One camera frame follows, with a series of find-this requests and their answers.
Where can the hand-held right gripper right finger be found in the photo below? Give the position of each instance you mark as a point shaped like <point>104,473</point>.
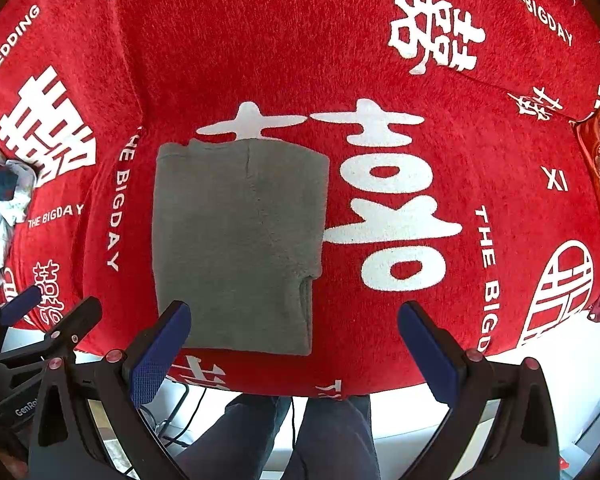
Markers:
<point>430,355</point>

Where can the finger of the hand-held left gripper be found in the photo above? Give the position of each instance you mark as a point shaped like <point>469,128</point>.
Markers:
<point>82,310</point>
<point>17,305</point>

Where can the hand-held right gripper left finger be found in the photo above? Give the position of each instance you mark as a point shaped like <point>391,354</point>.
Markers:
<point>160,355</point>

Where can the grey sweater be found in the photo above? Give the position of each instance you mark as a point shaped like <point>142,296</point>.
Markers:
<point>240,235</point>

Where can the pile of light clothes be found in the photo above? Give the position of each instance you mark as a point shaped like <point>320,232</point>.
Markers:
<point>0,220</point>

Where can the person's dark blue pants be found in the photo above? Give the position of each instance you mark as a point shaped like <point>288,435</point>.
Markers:
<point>240,435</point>

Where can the red printed blanket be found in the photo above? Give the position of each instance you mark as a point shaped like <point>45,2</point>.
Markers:
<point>305,60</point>

